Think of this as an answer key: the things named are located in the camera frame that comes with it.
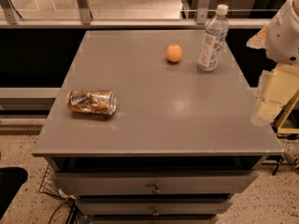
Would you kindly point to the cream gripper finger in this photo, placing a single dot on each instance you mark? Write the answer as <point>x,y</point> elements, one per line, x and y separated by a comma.
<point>275,89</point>
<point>258,40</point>

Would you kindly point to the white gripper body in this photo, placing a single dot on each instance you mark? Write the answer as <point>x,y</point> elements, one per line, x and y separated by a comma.
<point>284,37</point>

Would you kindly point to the orange soda can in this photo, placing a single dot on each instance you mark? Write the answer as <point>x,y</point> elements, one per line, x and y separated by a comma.
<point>92,102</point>

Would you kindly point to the clear plastic water bottle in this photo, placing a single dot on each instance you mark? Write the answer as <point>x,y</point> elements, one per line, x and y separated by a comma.
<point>213,41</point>

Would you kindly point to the orange fruit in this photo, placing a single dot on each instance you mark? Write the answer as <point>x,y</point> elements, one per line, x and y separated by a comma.
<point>173,53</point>

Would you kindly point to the grey drawer cabinet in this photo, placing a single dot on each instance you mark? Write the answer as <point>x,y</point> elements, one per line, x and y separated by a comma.
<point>170,117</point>

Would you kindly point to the top grey drawer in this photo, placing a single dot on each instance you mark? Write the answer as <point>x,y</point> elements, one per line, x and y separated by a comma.
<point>92,184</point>

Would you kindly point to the grey drawer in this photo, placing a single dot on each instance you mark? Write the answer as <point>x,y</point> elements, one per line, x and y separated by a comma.
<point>153,207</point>
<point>92,184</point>

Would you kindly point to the black chair seat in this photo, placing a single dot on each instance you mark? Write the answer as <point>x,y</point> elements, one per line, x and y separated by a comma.
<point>11,180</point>

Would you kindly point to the yellow metal frame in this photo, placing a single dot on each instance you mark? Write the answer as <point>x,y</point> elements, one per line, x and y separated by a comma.
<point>287,109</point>

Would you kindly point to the wire mesh basket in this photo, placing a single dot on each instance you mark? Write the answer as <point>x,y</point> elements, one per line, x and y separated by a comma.
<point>48,186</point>

